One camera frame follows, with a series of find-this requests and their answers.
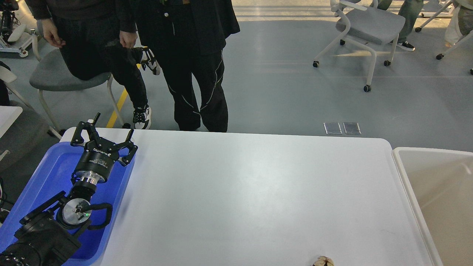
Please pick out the left metal floor plate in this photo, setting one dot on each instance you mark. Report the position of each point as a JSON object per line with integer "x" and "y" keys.
{"x": 332, "y": 128}

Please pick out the person in green jeans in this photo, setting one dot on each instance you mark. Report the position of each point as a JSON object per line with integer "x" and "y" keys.
{"x": 410, "y": 10}

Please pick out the white chair far right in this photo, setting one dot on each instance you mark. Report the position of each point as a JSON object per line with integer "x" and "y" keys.
{"x": 459, "y": 29}

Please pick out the white plastic bin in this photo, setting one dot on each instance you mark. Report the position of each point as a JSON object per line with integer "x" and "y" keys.
{"x": 439, "y": 186}

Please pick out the grey white wheeled chair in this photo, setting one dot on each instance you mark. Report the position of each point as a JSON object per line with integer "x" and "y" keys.
{"x": 360, "y": 25}

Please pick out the metal floor plate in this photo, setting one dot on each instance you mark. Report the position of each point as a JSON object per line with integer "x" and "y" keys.
{"x": 352, "y": 128}
{"x": 332, "y": 128}

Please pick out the person in black trousers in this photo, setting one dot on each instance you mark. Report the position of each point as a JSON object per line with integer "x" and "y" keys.
{"x": 98, "y": 36}

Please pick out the person in black jacket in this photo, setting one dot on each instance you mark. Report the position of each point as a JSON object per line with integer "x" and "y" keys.
{"x": 187, "y": 38}

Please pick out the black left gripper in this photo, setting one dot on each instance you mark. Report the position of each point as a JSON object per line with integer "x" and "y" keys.
{"x": 95, "y": 161}

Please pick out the blue plastic tray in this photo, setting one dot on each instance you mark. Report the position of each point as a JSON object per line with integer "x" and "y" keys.
{"x": 52, "y": 176}

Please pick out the white equipment stand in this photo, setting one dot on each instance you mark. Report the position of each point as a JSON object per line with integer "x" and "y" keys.
{"x": 19, "y": 29}

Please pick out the right metal floor plate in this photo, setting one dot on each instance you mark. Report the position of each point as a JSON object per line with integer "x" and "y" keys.
{"x": 352, "y": 128}

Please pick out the small brown crumpled item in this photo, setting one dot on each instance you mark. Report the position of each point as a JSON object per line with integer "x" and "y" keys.
{"x": 323, "y": 261}

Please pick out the white side table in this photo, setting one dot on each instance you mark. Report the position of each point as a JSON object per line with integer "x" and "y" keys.
{"x": 8, "y": 114}

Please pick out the grey chair left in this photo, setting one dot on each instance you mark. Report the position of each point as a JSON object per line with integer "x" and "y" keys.
{"x": 52, "y": 74}

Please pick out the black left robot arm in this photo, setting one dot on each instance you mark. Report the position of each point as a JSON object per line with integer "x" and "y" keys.
{"x": 66, "y": 212}

